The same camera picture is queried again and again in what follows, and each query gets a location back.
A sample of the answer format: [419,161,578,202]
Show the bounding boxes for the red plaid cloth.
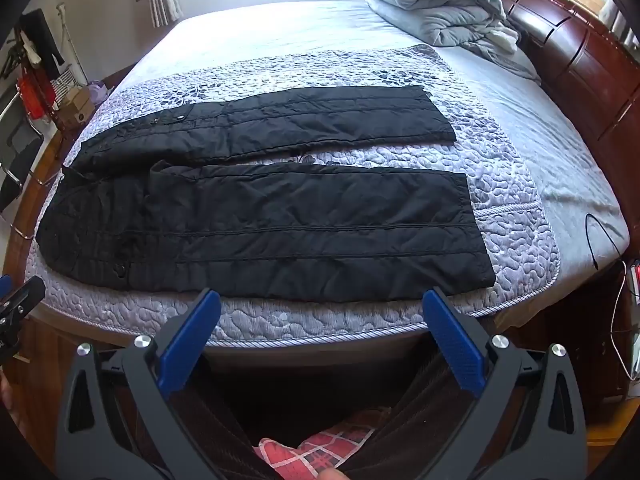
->
[252,406,392,480]

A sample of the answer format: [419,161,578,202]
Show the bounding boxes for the white wire rack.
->
[54,4,92,97]

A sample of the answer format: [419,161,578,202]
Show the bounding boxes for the black jacket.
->
[35,85,497,304]

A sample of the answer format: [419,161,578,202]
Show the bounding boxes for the wooden headboard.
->
[482,0,640,171]

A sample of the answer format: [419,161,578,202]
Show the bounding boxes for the black cable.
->
[584,213,629,272]

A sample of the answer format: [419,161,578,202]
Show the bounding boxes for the red bag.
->
[16,72,57,122]

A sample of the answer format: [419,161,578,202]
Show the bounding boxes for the grey quilted mattress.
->
[25,44,561,349]

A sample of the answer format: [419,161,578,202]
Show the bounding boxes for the folded grey duvet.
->
[352,0,543,84]

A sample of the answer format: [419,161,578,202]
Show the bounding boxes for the cardboard box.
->
[54,87,97,132]

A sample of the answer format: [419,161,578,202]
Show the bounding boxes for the hanging dark clothes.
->
[19,9,67,82]

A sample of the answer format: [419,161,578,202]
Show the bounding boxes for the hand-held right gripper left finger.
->
[55,287,227,480]

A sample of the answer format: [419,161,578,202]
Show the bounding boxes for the light grey bed sheet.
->
[102,0,631,321]

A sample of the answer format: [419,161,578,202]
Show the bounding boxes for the metal chair with black seat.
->
[0,122,47,237]

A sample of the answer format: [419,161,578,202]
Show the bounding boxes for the white cable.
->
[606,259,637,382]

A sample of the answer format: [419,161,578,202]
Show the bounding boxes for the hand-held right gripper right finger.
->
[421,287,587,480]

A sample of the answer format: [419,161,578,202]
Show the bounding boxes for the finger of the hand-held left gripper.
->
[0,274,47,324]

